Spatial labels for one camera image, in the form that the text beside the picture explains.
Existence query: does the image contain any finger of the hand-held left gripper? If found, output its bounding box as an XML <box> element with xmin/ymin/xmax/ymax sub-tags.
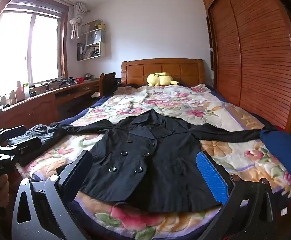
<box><xmin>0</xmin><ymin>137</ymin><xmax>42</xmax><ymax>167</ymax></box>
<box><xmin>0</xmin><ymin>125</ymin><xmax>27</xmax><ymax>144</ymax></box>

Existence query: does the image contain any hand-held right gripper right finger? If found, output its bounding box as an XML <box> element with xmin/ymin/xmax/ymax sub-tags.
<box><xmin>196</xmin><ymin>151</ymin><xmax>274</xmax><ymax>240</ymax></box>

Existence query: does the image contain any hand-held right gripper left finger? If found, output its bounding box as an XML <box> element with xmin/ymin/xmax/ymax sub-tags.
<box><xmin>12</xmin><ymin>150</ymin><xmax>93</xmax><ymax>240</ymax></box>

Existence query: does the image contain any black double-breasted coat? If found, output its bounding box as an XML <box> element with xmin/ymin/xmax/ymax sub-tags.
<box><xmin>8</xmin><ymin>110</ymin><xmax>277</xmax><ymax>213</ymax></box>

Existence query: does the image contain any wooden desk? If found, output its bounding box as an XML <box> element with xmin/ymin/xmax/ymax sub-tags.
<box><xmin>0</xmin><ymin>79</ymin><xmax>106</xmax><ymax>133</ymax></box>

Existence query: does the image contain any navy bed sheet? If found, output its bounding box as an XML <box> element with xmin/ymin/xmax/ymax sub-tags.
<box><xmin>50</xmin><ymin>85</ymin><xmax>126</xmax><ymax>130</ymax></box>

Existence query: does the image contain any blue cloth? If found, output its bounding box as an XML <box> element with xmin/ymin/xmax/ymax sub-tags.
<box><xmin>259</xmin><ymin>129</ymin><xmax>291</xmax><ymax>182</ymax></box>

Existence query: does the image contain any window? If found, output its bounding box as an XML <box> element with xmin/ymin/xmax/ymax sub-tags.
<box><xmin>0</xmin><ymin>2</ymin><xmax>69</xmax><ymax>98</ymax></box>

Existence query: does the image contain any floral blanket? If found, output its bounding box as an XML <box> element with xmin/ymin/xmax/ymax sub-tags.
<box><xmin>17</xmin><ymin>83</ymin><xmax>291</xmax><ymax>240</ymax></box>

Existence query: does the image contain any wooden chair back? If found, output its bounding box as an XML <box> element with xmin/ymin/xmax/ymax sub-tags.
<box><xmin>99</xmin><ymin>72</ymin><xmax>117</xmax><ymax>97</ymax></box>

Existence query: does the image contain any yellow plush toy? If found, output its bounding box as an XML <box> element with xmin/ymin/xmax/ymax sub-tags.
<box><xmin>147</xmin><ymin>72</ymin><xmax>179</xmax><ymax>87</ymax></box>

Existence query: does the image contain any wooden bed headboard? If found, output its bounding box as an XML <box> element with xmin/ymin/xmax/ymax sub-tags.
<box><xmin>121</xmin><ymin>58</ymin><xmax>206</xmax><ymax>86</ymax></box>

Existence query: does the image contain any tied white curtain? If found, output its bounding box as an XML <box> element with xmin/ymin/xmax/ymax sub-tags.
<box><xmin>69</xmin><ymin>2</ymin><xmax>89</xmax><ymax>40</ymax></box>

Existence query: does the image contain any grey paper bag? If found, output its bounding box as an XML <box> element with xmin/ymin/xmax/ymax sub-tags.
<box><xmin>90</xmin><ymin>29</ymin><xmax>103</xmax><ymax>43</ymax></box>

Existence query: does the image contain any wooden louvered wardrobe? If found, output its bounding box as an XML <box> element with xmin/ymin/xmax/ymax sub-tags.
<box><xmin>202</xmin><ymin>0</ymin><xmax>291</xmax><ymax>133</ymax></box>

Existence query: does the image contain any white wall shelf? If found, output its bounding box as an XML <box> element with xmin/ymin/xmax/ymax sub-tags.
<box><xmin>77</xmin><ymin>20</ymin><xmax>106</xmax><ymax>61</ymax></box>

